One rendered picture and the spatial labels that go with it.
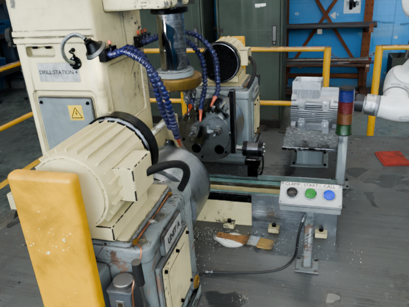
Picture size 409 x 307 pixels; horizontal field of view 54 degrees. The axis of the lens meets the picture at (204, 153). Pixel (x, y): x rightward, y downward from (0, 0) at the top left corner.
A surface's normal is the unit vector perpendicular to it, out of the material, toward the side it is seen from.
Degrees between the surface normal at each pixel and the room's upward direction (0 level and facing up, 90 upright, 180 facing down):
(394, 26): 90
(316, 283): 0
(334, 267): 0
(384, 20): 90
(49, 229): 90
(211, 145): 90
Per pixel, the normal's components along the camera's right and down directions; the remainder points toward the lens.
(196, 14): -0.28, 0.40
